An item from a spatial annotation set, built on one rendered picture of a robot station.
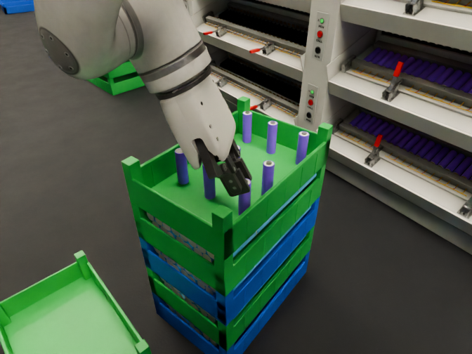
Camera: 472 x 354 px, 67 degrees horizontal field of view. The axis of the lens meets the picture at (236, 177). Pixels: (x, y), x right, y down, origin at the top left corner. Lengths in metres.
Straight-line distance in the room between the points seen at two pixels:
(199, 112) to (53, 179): 0.94
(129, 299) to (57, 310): 0.15
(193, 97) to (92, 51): 0.12
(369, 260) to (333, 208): 0.20
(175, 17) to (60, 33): 0.12
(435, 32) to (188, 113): 0.63
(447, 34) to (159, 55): 0.65
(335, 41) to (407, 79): 0.21
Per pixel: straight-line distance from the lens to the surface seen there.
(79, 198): 1.18
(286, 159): 0.68
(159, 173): 0.62
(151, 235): 0.61
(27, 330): 0.91
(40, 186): 1.28
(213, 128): 0.42
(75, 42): 0.35
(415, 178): 1.06
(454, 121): 0.94
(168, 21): 0.40
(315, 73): 1.10
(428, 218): 1.10
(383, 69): 1.05
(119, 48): 0.37
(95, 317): 0.87
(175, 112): 0.41
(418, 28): 0.92
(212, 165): 0.43
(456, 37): 0.89
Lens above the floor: 0.70
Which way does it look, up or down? 37 degrees down
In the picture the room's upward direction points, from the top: straight up
